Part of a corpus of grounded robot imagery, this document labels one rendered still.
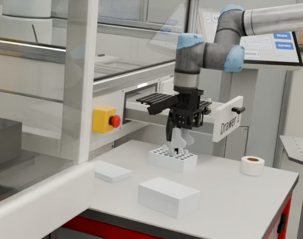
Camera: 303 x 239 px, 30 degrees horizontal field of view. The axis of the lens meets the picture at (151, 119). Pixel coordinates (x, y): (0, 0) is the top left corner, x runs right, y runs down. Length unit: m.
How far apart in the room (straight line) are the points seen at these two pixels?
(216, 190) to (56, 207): 0.58
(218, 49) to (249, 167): 0.37
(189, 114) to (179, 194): 0.34
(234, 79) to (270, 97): 0.69
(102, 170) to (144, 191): 0.23
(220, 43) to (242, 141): 1.43
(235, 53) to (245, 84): 1.34
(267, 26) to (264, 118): 1.96
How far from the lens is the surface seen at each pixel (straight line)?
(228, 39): 1.65
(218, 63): 1.62
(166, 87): 2.24
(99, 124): 1.74
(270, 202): 1.56
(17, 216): 1.04
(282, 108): 3.54
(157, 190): 1.39
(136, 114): 1.94
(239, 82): 2.93
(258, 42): 2.90
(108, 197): 1.47
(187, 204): 1.39
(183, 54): 1.63
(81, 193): 1.23
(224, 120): 1.88
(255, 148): 3.65
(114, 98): 1.86
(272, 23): 1.66
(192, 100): 1.65
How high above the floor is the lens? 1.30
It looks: 13 degrees down
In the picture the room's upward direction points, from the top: 5 degrees clockwise
